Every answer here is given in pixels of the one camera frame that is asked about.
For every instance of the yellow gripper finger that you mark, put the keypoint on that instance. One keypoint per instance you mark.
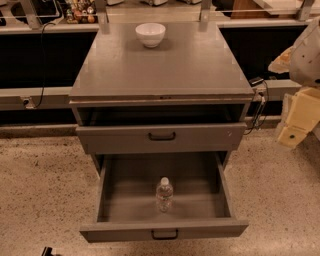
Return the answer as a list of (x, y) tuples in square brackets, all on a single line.
[(300, 115)]

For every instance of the clear plastic water bottle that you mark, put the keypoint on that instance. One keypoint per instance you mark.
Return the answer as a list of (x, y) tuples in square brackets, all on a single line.
[(164, 195)]

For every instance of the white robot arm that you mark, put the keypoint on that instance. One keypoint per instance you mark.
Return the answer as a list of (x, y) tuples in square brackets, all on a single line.
[(302, 59)]

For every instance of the open grey middle drawer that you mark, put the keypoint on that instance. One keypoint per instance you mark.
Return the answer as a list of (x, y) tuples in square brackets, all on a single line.
[(127, 209)]

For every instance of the grey drawer cabinet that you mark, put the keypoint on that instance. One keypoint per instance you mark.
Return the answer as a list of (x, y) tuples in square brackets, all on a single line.
[(191, 77)]

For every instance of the white ceramic bowl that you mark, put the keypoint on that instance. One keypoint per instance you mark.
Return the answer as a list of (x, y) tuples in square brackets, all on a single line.
[(150, 34)]

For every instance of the colourful items on shelf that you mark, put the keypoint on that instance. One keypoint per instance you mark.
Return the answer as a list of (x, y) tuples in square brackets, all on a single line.
[(80, 12)]

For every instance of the small black object on floor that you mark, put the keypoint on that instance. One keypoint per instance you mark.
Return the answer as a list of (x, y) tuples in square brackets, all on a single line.
[(47, 251)]

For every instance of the black power adapter with cables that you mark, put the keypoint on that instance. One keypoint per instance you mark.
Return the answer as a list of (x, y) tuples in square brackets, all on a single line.
[(261, 97)]

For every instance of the black upper drawer handle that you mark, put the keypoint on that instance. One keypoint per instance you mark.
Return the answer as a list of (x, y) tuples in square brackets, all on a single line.
[(168, 137)]

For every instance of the black drawer handle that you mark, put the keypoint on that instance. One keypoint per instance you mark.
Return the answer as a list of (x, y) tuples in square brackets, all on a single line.
[(164, 234), (168, 137)]

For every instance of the black middle drawer handle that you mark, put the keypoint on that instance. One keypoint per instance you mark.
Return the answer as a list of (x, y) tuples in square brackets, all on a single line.
[(164, 234)]

